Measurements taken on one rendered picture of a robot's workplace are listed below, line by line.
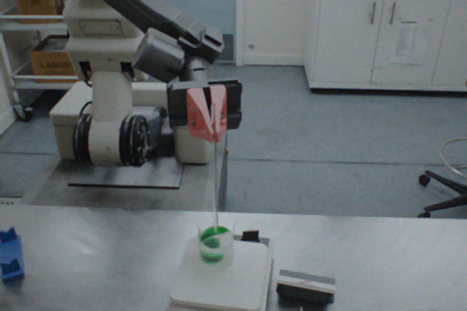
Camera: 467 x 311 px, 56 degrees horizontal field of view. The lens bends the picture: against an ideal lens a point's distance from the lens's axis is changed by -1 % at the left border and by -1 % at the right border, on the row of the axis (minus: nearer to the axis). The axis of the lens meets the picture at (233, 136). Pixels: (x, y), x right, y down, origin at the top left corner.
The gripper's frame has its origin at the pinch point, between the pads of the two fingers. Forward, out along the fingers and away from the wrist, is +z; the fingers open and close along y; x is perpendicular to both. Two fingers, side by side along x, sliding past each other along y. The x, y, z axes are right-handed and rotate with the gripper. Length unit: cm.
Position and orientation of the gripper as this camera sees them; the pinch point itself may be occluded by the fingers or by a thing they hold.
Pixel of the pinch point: (214, 134)
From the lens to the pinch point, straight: 53.9
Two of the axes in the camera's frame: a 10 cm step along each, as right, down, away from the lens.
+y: 9.8, -0.9, 1.6
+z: 1.9, 5.0, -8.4
